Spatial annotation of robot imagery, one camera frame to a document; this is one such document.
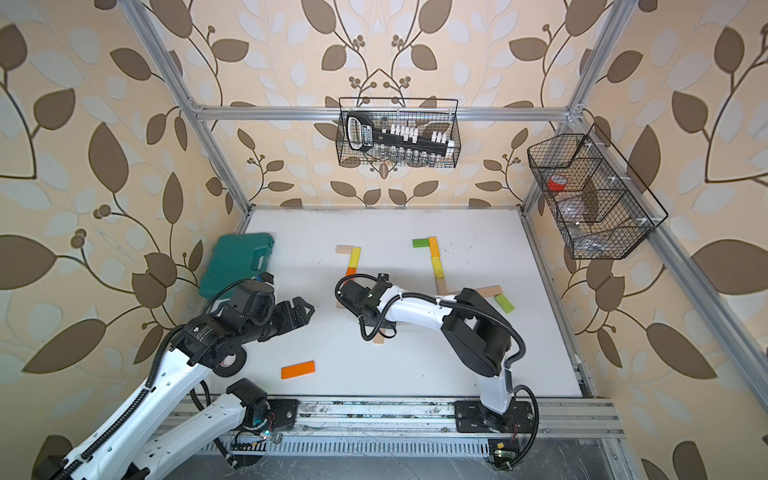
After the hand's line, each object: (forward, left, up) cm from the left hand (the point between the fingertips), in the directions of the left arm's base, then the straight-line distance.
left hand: (299, 312), depth 73 cm
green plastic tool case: (+27, +33, -16) cm, 46 cm away
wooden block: (+18, -39, -18) cm, 47 cm away
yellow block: (+30, -9, -17) cm, 36 cm away
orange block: (+23, -8, -18) cm, 31 cm away
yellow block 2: (+24, -39, -17) cm, 49 cm away
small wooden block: (+33, -5, -18) cm, 38 cm away
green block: (+36, -33, -17) cm, 52 cm away
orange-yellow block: (+34, -38, -17) cm, 54 cm away
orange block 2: (-9, +3, -18) cm, 20 cm away
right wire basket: (+21, -75, +17) cm, 80 cm away
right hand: (+6, -18, -16) cm, 25 cm away
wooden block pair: (0, -19, -18) cm, 26 cm away
